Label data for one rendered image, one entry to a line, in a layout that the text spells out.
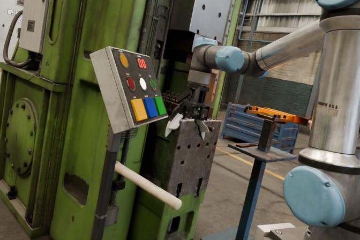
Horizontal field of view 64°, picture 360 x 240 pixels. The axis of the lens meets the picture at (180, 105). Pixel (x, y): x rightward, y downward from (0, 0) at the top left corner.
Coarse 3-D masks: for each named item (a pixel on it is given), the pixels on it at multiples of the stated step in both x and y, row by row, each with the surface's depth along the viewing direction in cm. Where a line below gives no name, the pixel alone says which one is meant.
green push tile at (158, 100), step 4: (160, 96) 121; (156, 100) 115; (160, 100) 119; (156, 104) 114; (160, 104) 118; (156, 108) 114; (160, 108) 116; (164, 108) 121; (160, 112) 115; (164, 112) 120
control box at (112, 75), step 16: (112, 48) 95; (96, 64) 95; (112, 64) 93; (128, 64) 102; (144, 64) 116; (112, 80) 93; (144, 80) 111; (112, 96) 94; (128, 96) 95; (144, 96) 107; (112, 112) 94; (128, 112) 92; (112, 128) 94; (128, 128) 93
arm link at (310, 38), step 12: (312, 24) 75; (288, 36) 81; (300, 36) 77; (312, 36) 75; (324, 36) 73; (264, 48) 88; (276, 48) 83; (288, 48) 80; (300, 48) 78; (312, 48) 77; (252, 60) 90; (264, 60) 87; (276, 60) 85; (288, 60) 83; (252, 72) 92; (264, 72) 95
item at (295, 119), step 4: (260, 108) 197; (268, 112) 192; (272, 112) 190; (276, 112) 187; (288, 116) 181; (292, 116) 178; (296, 116) 177; (292, 120) 178; (296, 120) 178; (300, 120) 176; (304, 120) 174; (308, 120) 173; (304, 124) 174
